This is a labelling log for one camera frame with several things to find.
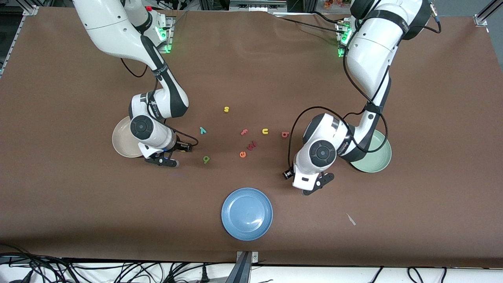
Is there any beige round plate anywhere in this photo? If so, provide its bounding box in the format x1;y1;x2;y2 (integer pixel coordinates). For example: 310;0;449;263
112;116;144;158

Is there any blue round plate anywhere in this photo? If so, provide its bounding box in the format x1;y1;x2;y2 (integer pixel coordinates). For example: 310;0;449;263
221;187;274;241

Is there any pale green round plate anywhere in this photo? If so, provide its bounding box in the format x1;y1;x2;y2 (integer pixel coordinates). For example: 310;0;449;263
350;130;393;173

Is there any brown table cover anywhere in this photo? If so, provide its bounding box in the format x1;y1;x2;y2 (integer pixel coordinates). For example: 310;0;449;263
0;7;503;268

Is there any grey box behind table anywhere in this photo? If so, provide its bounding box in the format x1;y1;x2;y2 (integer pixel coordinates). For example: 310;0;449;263
229;0;288;12

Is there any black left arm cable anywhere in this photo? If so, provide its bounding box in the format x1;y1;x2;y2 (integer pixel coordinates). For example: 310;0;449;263
288;35;389;169

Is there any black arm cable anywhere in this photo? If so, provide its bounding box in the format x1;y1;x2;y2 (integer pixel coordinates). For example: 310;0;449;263
120;57;199;149
288;35;389;169

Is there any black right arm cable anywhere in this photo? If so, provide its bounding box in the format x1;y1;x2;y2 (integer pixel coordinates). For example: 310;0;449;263
120;57;199;149

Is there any grey metal camera post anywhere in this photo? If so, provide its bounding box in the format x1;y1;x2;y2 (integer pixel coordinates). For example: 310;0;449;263
226;251;260;283

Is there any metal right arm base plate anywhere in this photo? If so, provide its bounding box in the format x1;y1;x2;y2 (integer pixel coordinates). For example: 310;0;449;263
155;11;175;53

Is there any black cable to base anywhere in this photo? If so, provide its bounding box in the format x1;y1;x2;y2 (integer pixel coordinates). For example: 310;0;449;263
273;12;342;34

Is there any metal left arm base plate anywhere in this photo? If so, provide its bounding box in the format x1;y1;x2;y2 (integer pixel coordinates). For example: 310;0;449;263
335;18;356;58

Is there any short aluminium frame corner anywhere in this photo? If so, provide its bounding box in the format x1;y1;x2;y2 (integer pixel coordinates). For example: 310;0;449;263
474;0;503;27

